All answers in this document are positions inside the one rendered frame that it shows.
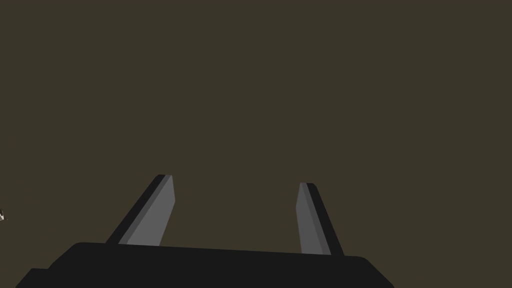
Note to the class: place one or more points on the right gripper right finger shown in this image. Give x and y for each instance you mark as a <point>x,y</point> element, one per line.
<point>313,224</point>

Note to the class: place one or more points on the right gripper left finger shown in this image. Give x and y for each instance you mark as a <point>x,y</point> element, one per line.
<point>148,219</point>

